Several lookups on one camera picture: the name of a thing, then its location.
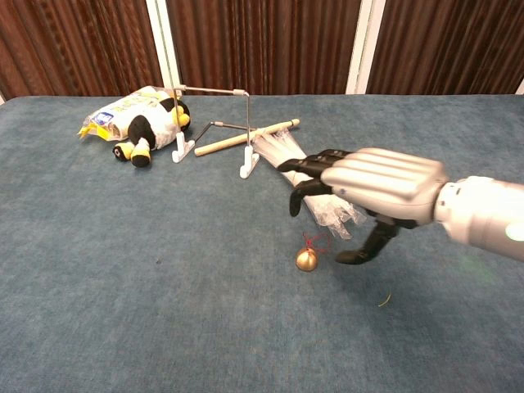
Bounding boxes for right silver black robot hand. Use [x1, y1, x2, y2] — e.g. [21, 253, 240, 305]
[277, 147, 450, 265]

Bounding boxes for small gold bell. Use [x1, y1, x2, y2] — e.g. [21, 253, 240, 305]
[295, 231, 331, 273]

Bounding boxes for bundle of clear plastic straws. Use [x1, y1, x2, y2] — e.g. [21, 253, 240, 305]
[250, 125, 367, 240]

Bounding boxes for wooden drumstick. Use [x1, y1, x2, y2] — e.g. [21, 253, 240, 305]
[194, 118, 301, 157]

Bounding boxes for metal triangle instrument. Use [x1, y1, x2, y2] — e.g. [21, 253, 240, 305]
[192, 120, 259, 149]

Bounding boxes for black white plush toy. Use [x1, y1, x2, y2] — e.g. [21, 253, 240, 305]
[112, 97, 192, 169]

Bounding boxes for blue table cloth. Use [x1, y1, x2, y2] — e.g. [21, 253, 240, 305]
[0, 94, 524, 393]

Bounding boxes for clear plastic snack bag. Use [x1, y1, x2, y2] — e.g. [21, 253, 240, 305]
[77, 85, 173, 151]

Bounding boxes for metal wire stand white feet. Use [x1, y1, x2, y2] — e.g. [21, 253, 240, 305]
[171, 84, 261, 180]

